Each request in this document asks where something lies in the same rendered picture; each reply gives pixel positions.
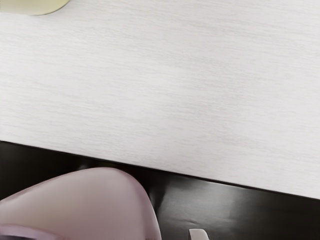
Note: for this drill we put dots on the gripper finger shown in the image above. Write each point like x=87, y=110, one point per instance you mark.
x=198, y=235

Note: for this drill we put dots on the yellow-green cup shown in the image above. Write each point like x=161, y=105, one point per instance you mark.
x=37, y=6

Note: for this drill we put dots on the lilac cup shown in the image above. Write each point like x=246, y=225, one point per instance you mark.
x=82, y=207

